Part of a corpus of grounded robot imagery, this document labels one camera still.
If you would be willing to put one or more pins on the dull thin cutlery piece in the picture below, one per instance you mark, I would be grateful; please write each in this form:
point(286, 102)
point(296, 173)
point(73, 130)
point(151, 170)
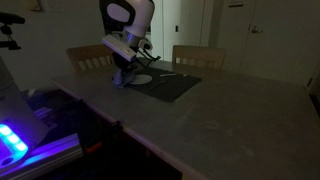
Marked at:
point(158, 85)

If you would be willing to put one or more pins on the blue towel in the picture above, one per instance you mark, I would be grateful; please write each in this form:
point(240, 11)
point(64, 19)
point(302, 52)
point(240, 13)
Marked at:
point(120, 82)

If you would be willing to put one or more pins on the dark wall switch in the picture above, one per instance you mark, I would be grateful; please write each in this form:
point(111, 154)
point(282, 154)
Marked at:
point(177, 28)

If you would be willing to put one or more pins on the white round plate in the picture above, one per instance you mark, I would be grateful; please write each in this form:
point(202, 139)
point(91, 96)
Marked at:
point(142, 79)

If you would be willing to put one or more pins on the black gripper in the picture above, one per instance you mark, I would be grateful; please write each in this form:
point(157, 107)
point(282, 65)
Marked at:
point(126, 65)

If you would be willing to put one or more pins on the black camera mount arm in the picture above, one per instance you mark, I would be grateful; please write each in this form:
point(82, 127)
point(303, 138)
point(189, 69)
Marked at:
point(10, 18)

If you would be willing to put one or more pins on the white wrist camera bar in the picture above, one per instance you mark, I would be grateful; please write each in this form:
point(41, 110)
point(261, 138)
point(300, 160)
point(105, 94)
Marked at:
point(118, 47)

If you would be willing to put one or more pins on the dark woven placemat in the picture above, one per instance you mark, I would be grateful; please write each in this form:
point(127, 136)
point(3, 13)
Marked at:
point(173, 88)

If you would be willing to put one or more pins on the small yellowish wall plate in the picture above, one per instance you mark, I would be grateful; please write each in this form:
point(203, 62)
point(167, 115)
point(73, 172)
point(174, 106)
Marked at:
point(34, 4)

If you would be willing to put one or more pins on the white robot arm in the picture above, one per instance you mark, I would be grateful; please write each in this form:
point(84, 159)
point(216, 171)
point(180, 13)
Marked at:
point(140, 13)

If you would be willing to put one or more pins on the small door sign plate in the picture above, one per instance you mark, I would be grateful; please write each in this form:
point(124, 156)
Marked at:
point(236, 3)

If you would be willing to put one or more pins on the black table clamp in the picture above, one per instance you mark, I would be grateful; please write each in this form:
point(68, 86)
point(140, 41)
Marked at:
point(117, 126)

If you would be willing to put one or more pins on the shiny silver cutlery piece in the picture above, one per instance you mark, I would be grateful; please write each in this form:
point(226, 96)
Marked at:
point(168, 75)

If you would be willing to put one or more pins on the wooden slat-back dining chair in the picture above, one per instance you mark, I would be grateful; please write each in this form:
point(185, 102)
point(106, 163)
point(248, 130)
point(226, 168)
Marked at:
point(200, 51)
point(86, 51)

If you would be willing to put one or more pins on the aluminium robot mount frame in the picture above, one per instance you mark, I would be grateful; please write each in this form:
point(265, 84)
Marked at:
point(50, 153)

